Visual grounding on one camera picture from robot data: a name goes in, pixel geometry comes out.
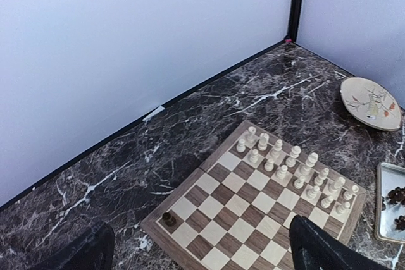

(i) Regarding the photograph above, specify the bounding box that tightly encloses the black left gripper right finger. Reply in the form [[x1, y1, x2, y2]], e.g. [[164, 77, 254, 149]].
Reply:
[[289, 215, 382, 270]]

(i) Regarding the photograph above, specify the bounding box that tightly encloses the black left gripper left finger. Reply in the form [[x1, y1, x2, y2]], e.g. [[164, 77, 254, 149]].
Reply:
[[33, 221, 115, 269]]

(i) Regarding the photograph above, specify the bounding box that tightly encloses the dark wooden chess rook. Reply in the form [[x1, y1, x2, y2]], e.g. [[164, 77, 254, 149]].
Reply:
[[162, 212, 177, 227]]

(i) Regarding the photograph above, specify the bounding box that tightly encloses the wooden folding chess board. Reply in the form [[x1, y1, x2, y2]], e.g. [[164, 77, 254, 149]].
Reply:
[[141, 121, 366, 269]]

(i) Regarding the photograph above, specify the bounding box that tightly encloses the silver metal tray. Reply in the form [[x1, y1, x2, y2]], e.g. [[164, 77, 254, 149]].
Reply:
[[375, 162, 404, 243]]

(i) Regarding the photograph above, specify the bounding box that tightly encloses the white chess pieces row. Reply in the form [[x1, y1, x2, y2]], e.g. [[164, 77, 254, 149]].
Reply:
[[220, 126, 366, 227]]

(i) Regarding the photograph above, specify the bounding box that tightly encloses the dark chess pieces pile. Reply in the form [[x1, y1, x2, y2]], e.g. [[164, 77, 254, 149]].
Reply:
[[381, 187, 404, 231]]

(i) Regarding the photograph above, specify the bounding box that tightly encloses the cream floral ceramic plate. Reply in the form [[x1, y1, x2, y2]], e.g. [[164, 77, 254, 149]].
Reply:
[[340, 77, 402, 132]]

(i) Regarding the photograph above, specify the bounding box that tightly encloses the black right frame post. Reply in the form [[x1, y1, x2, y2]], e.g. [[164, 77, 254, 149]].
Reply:
[[285, 0, 302, 42]]

